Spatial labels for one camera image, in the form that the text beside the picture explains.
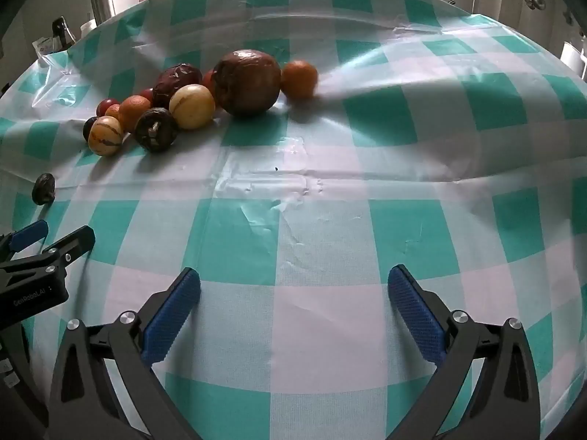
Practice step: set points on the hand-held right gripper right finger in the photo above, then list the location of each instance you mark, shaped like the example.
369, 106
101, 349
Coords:
415, 316

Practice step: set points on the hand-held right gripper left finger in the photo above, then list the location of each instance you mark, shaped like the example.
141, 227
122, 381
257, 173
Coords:
169, 316

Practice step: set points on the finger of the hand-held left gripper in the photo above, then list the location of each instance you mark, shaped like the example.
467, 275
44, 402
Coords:
75, 240
27, 233

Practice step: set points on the dark avocado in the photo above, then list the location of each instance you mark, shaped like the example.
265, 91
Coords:
88, 128

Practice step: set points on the dark water chestnut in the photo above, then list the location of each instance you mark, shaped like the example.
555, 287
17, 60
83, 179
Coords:
156, 129
43, 188

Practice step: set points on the red-brown apple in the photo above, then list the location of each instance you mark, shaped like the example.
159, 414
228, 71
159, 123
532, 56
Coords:
247, 82

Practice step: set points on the small striped pepino melon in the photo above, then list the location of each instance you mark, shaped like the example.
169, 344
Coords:
105, 135

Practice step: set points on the small orange kumquat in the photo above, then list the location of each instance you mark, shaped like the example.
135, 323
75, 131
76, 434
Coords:
112, 112

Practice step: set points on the red cherry tomato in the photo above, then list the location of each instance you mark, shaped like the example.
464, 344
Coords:
146, 95
207, 81
105, 104

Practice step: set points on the orange tangerine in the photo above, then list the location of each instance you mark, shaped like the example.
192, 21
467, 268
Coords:
299, 79
133, 110

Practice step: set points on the teal checked tablecloth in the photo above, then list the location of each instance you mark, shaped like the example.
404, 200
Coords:
321, 201

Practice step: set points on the large yellow pepino melon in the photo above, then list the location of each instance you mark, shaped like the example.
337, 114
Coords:
191, 106

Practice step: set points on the wrinkled dark red passion fruit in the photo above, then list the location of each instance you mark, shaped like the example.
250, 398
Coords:
176, 80

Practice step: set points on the black dispenser bottle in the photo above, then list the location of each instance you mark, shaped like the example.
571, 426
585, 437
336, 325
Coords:
60, 32

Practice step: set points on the white jar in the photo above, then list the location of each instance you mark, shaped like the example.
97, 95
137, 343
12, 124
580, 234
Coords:
86, 28

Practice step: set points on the steel thermos flask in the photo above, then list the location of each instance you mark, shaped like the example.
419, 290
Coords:
102, 2

